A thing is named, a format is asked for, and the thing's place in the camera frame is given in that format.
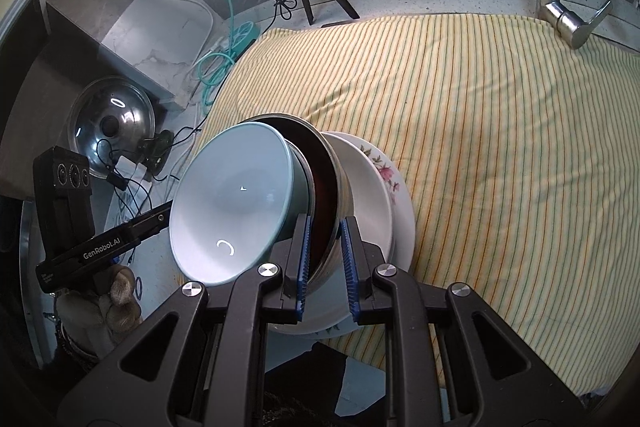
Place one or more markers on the plain white deep plate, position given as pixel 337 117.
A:
pixel 370 197

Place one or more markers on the black power adapter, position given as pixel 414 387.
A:
pixel 117 179

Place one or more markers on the dark green round object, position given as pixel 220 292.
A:
pixel 160 147

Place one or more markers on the person's left hand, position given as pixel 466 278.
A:
pixel 120 297

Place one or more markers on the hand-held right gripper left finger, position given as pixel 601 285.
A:
pixel 302 267

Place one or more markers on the small red steel bowl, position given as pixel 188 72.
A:
pixel 322 192

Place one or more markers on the yellow striped cloth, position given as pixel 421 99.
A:
pixel 500 157

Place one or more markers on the large steel bowl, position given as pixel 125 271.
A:
pixel 346 194

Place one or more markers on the floral white plate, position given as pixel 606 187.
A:
pixel 409 237
pixel 387 174

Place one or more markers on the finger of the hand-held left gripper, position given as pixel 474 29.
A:
pixel 152 219

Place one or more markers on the white power adapter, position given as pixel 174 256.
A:
pixel 131 167

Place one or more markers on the small light blue bowl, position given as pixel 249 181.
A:
pixel 230 202

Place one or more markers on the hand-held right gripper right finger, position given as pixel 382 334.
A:
pixel 350 272

